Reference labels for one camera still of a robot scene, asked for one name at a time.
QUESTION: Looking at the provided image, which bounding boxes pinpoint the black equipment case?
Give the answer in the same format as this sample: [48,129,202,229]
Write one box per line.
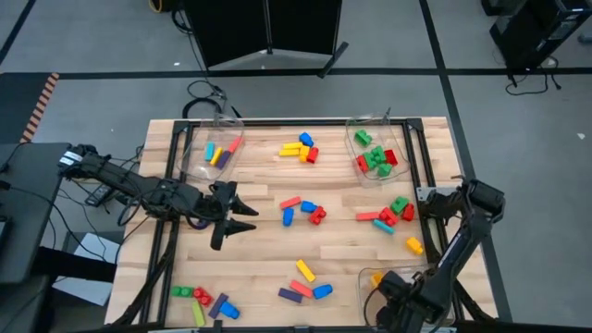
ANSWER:
[480,0,592,70]

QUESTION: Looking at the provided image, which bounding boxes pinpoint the coiled black cable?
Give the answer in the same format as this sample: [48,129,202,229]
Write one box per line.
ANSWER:
[181,79,228,120]

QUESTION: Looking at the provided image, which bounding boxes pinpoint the black partition foot bar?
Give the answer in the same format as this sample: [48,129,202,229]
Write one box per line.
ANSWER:
[316,41,351,79]

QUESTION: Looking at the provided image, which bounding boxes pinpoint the orange black hazard tape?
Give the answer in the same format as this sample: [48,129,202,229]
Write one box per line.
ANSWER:
[18,72,60,144]

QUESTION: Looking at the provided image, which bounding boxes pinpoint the white paper sheet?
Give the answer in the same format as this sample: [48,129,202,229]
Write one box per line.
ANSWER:
[53,230,124,306]

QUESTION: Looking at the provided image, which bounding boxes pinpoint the black desk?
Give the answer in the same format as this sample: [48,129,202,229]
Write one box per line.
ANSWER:
[0,142,73,286]

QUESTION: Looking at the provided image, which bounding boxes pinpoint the black partition panel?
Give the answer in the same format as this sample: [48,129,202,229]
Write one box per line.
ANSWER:
[183,0,270,70]
[266,0,344,56]

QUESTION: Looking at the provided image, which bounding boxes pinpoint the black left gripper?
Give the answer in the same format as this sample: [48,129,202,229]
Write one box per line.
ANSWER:
[203,180,260,252]

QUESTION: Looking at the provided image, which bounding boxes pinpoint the clear plastic bin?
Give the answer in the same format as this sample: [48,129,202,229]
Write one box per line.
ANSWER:
[356,264,457,330]
[182,113,245,181]
[345,112,412,189]

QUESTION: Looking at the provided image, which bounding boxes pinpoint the grey metal bracket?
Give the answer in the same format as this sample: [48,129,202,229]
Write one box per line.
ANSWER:
[415,186,459,202]

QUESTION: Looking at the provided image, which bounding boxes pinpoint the black power adapter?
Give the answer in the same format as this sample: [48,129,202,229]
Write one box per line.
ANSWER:
[84,184,112,208]

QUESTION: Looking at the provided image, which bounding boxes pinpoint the black floor cable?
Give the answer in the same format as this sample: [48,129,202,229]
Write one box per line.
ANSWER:
[503,55,563,97]

